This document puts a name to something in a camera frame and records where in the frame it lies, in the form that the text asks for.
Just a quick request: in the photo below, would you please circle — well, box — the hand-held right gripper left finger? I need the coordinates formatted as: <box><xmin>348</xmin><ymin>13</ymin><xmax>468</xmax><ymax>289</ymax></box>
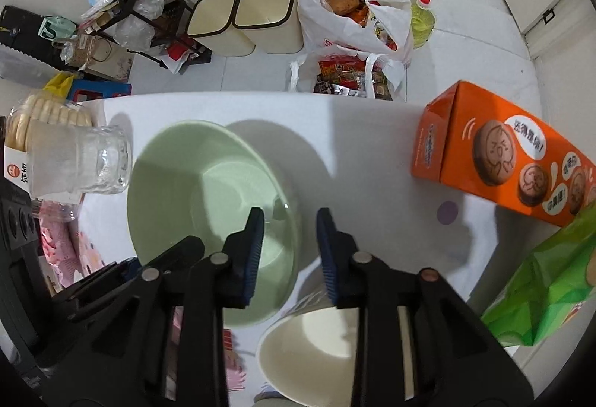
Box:
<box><xmin>35</xmin><ymin>207</ymin><xmax>266</xmax><ymax>407</ymax></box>

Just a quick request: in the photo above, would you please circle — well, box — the cream trash bin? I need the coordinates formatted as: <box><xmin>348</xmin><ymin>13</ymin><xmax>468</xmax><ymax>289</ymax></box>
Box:
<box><xmin>186</xmin><ymin>0</ymin><xmax>257</xmax><ymax>58</ymax></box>
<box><xmin>233</xmin><ymin>0</ymin><xmax>304</xmax><ymax>55</ymax></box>

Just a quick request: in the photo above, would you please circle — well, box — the pink snack bag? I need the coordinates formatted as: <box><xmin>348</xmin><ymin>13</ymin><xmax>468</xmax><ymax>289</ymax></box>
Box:
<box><xmin>39</xmin><ymin>200</ymin><xmax>89</xmax><ymax>289</ymax></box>

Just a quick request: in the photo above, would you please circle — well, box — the white ceramic bowl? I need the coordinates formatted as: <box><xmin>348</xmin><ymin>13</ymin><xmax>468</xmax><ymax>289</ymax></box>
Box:
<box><xmin>256</xmin><ymin>295</ymin><xmax>415</xmax><ymax>407</ymax></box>

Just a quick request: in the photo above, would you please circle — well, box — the teal white carton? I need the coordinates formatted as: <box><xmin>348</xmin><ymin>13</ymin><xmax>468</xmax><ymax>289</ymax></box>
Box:
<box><xmin>39</xmin><ymin>16</ymin><xmax>77</xmax><ymax>40</ymax></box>

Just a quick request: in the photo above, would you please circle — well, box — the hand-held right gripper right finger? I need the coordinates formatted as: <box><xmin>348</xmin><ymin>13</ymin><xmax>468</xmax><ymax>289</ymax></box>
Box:
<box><xmin>317</xmin><ymin>208</ymin><xmax>534</xmax><ymax>407</ymax></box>

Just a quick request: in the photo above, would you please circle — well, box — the green chips bag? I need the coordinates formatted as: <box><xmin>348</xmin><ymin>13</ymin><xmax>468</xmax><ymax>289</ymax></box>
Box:
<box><xmin>479</xmin><ymin>212</ymin><xmax>596</xmax><ymax>347</ymax></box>

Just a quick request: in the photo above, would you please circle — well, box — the white plastic snack bag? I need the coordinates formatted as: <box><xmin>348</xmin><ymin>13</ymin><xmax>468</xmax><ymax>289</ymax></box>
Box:
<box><xmin>286</xmin><ymin>52</ymin><xmax>406</xmax><ymax>103</ymax></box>
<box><xmin>298</xmin><ymin>0</ymin><xmax>414</xmax><ymax>63</ymax></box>

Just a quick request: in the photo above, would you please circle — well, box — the clear glass cup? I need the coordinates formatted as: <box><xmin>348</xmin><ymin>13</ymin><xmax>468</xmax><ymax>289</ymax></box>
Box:
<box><xmin>28</xmin><ymin>124</ymin><xmax>132</xmax><ymax>196</ymax></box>

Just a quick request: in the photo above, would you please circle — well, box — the yellow cooking oil bottle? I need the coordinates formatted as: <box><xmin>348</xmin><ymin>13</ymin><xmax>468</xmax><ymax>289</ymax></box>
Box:
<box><xmin>410</xmin><ymin>0</ymin><xmax>441</xmax><ymax>49</ymax></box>

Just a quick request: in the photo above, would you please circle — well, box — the green ceramic bowl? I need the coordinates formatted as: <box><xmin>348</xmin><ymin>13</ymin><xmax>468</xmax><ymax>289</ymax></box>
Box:
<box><xmin>127</xmin><ymin>121</ymin><xmax>299</xmax><ymax>328</ymax></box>

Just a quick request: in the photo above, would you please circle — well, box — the orange biscuit box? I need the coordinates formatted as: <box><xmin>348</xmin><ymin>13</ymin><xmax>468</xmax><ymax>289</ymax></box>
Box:
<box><xmin>410</xmin><ymin>80</ymin><xmax>596</xmax><ymax>228</ymax></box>

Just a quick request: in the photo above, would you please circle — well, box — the brown paper bag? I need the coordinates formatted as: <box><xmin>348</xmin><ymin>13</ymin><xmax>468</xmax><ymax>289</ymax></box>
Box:
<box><xmin>79</xmin><ymin>35</ymin><xmax>136</xmax><ymax>82</ymax></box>

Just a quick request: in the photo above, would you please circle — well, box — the yellow plastic bag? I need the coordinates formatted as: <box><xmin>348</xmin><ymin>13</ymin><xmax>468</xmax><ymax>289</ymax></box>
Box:
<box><xmin>44</xmin><ymin>72</ymin><xmax>77</xmax><ymax>98</ymax></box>

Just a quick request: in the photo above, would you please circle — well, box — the black paper bag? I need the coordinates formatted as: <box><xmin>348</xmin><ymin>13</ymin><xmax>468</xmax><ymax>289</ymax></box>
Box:
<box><xmin>0</xmin><ymin>6</ymin><xmax>57</xmax><ymax>58</ymax></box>

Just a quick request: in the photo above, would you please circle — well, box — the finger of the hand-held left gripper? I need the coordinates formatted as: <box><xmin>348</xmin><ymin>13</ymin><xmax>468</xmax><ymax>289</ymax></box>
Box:
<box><xmin>47</xmin><ymin>259</ymin><xmax>143</xmax><ymax>321</ymax></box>

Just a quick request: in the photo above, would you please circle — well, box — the round biscuit package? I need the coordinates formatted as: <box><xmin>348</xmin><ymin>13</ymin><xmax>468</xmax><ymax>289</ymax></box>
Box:
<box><xmin>4</xmin><ymin>93</ymin><xmax>94</xmax><ymax>189</ymax></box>

